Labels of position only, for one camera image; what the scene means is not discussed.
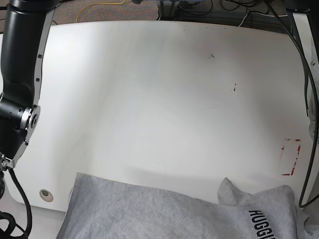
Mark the grey T-shirt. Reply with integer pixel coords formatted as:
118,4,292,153
57,173,319,239

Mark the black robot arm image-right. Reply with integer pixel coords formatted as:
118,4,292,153
263,0,319,209

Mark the black robot arm image-left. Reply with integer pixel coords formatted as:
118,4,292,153
0,0,59,239

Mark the red tape rectangle marking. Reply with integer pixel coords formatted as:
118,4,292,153
280,138,301,176

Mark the yellow cable on floor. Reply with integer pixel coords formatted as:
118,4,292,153
76,0,127,24

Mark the left table cable grommet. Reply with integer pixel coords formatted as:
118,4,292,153
39,189,53,203

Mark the white cable on floor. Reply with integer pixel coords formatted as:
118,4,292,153
237,12,290,27

